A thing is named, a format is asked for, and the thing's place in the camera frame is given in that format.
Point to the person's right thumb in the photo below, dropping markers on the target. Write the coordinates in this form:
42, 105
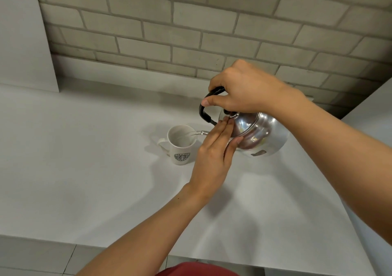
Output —
214, 101

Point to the person's right hand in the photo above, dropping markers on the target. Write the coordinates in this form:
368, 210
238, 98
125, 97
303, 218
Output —
248, 89

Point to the person's left thumb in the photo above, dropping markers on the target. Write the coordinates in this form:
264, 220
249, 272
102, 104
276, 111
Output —
234, 147

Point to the person's left hand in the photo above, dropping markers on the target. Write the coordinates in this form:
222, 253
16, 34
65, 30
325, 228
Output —
211, 162

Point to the steel kettle lid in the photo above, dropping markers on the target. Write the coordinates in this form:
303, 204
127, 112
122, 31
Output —
243, 125

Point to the white board panel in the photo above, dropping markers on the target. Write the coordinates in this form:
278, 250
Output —
24, 43

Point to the person's left middle finger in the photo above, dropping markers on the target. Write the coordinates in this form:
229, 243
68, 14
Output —
216, 134

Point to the white mug with dark emblem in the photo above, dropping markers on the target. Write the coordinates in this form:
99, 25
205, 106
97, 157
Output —
180, 150

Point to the person's right forearm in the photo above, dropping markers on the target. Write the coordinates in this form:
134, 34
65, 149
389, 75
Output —
340, 150

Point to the person's left forearm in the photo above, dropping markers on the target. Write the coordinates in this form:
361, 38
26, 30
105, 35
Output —
147, 233

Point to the person's red shirt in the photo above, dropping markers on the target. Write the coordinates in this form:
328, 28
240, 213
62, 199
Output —
196, 269

